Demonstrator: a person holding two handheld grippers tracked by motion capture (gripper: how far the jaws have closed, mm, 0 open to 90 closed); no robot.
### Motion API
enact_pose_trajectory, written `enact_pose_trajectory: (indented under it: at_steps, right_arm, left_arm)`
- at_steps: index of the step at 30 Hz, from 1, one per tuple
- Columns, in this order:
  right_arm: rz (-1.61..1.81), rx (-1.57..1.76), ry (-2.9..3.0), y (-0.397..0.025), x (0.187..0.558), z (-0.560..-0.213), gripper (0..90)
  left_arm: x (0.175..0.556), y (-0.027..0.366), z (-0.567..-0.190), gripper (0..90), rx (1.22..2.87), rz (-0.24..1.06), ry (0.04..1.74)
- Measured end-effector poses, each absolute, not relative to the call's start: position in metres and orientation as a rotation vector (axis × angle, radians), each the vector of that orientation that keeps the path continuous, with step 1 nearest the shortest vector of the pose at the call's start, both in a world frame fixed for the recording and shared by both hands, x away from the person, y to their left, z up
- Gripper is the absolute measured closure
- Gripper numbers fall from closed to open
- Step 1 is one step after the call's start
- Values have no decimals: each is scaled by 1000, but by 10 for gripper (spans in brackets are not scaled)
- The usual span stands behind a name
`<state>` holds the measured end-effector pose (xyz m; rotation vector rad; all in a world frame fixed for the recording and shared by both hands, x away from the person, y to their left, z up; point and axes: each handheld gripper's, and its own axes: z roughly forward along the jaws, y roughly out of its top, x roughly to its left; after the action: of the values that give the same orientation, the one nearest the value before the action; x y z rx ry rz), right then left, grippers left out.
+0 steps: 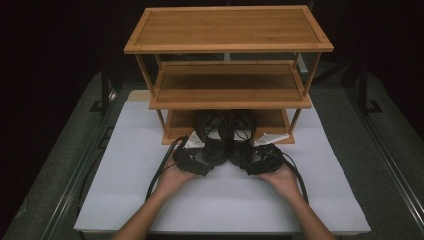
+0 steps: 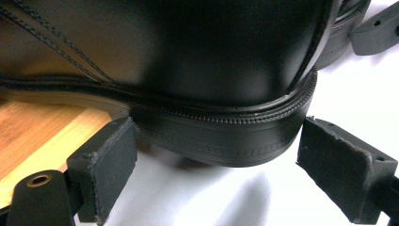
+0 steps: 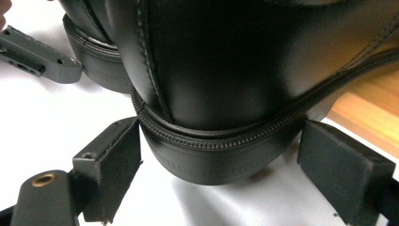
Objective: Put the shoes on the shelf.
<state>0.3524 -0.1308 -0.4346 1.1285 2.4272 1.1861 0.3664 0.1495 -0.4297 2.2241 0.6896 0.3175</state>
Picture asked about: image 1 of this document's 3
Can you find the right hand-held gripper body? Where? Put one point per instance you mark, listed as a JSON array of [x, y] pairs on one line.
[[266, 160]]

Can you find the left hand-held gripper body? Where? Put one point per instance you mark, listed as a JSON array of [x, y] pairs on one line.
[[191, 161]]

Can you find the black leather shoe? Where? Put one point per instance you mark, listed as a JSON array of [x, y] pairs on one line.
[[217, 151], [238, 154]]

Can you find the wooden shoe rack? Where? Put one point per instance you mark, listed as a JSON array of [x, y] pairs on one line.
[[226, 26]]

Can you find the person's left hand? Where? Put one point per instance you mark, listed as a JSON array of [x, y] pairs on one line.
[[173, 180]]

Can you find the person's right hand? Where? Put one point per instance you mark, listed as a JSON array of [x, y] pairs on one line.
[[283, 181]]

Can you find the white table mat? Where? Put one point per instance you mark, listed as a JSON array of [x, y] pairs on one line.
[[126, 173]]

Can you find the black metal stand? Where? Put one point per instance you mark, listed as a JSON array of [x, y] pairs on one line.
[[365, 93], [105, 90]]

